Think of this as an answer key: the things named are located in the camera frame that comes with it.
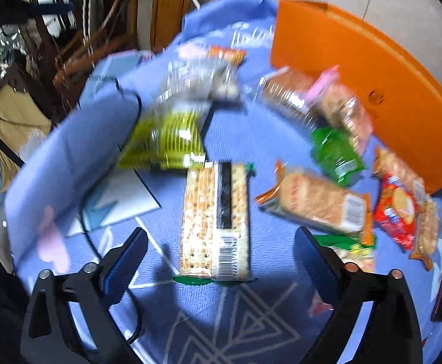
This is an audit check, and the green yellow striped packet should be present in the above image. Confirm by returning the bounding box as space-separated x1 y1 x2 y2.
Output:
116 102 212 171

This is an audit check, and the clear packet of white candies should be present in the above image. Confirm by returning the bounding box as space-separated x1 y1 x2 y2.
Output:
160 59 244 104

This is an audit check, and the red round biscuit packet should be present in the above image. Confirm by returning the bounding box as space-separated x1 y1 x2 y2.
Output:
373 172 420 251

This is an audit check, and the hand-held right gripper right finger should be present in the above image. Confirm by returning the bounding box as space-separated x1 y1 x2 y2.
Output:
295 226 423 364

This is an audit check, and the blue fabric bag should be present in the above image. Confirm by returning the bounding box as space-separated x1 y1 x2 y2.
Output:
80 50 150 96

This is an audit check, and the brown cracker packet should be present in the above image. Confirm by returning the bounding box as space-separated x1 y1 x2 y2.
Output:
257 67 320 122

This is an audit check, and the pink edged cracker packet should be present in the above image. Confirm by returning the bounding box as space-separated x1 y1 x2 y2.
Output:
308 65 373 152

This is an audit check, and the blue printed tablecloth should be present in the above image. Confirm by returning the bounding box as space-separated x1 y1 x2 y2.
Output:
5 0 442 364

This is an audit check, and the green snack packet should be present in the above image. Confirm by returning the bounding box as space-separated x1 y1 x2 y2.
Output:
311 126 366 187

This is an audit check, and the wooden armchair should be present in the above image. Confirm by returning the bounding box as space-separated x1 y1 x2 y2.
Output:
27 0 139 104

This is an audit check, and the orange cardboard box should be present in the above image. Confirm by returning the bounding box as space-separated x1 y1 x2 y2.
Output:
270 0 442 195

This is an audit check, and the flat cracker packet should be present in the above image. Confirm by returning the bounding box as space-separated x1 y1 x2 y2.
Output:
373 148 426 198

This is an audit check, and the small green yellow packet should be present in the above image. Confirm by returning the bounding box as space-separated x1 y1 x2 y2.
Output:
315 234 376 274

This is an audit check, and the black cable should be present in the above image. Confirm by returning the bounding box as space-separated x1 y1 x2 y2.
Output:
77 79 146 346

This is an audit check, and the long cracker packet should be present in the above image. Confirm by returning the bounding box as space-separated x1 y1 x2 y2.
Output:
410 195 440 272

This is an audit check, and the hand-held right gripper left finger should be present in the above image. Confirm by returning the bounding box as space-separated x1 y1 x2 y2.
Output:
20 227 149 364

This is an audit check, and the orange edged cracker packet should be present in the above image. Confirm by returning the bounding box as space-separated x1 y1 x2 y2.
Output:
255 160 373 245

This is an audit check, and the green ended cracker packet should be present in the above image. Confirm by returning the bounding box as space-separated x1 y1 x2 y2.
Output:
172 161 257 286

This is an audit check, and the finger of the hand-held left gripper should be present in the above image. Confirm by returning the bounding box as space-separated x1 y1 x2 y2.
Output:
27 2 75 18

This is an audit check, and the small orange snack packet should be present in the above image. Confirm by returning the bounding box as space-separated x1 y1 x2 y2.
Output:
206 45 247 66

